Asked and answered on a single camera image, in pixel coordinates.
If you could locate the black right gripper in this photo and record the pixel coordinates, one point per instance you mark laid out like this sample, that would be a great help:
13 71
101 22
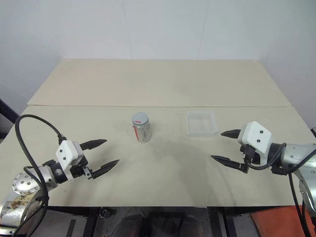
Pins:
250 154

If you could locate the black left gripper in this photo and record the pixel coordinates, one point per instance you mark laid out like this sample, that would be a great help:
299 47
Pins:
80 170

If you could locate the silver soda can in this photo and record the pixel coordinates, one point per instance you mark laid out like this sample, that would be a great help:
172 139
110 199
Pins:
143 135

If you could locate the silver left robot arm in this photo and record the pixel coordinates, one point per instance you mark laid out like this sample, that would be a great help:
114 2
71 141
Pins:
24 182

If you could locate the clear plastic container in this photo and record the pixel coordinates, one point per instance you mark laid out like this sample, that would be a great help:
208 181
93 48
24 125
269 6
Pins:
202 123

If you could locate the small dark connector box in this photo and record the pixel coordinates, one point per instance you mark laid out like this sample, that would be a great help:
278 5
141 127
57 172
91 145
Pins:
105 213

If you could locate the dark edge object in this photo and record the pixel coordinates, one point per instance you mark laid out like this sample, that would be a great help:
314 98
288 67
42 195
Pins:
314 132

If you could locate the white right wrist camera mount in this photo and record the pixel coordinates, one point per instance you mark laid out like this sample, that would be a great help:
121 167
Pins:
256 134

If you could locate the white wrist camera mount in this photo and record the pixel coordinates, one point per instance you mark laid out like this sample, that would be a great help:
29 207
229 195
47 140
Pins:
65 153
256 134

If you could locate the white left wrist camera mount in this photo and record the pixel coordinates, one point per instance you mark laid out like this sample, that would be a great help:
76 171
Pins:
65 153

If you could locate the black table frame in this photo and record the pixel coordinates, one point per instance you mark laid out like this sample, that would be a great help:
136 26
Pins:
172 209

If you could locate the dark purple rail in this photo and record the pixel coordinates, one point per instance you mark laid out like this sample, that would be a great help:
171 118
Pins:
8 111

